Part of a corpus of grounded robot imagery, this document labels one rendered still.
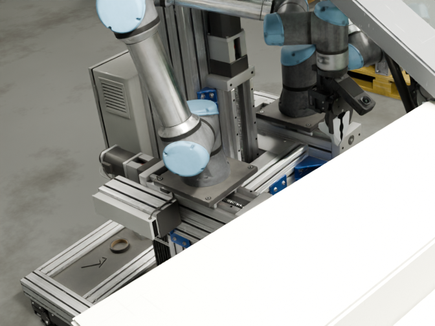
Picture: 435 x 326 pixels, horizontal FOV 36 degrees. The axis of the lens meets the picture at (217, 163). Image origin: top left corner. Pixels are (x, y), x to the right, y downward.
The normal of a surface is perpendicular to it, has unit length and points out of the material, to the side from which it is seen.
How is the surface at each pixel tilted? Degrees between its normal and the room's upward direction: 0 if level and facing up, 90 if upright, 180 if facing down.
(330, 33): 90
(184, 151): 97
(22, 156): 0
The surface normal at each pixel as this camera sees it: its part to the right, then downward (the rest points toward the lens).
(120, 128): -0.65, 0.45
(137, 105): 0.75, 0.27
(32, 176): -0.11, -0.85
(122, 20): -0.21, 0.40
